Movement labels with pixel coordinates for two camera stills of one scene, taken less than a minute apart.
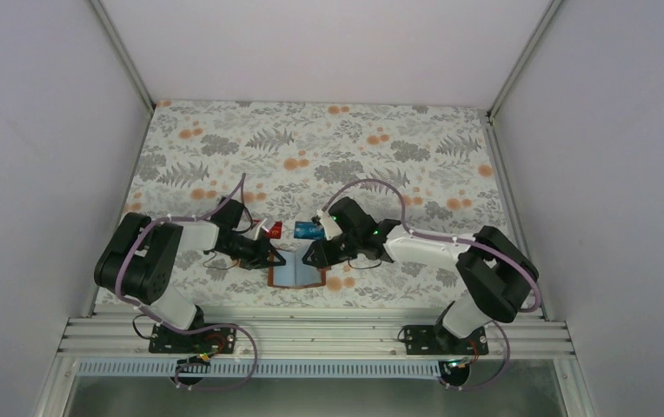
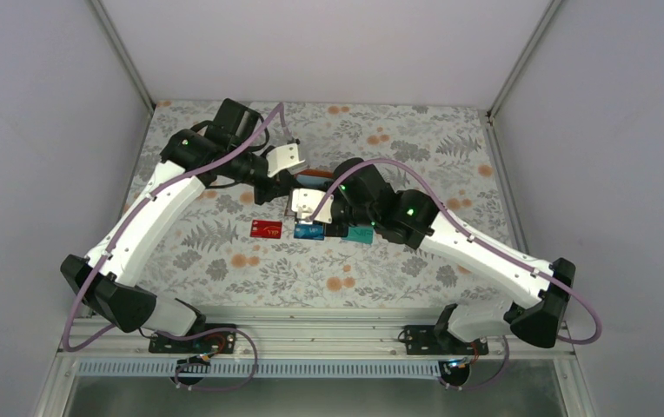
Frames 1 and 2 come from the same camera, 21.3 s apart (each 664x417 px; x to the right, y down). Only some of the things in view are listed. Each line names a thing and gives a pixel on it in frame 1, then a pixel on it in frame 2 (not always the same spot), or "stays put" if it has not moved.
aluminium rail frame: x=110 y=334 stays put
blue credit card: x=304 y=229 stays put
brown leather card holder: x=295 y=273 to x=316 y=178
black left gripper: x=253 y=250 to x=277 y=188
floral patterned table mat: x=441 y=162 stays put
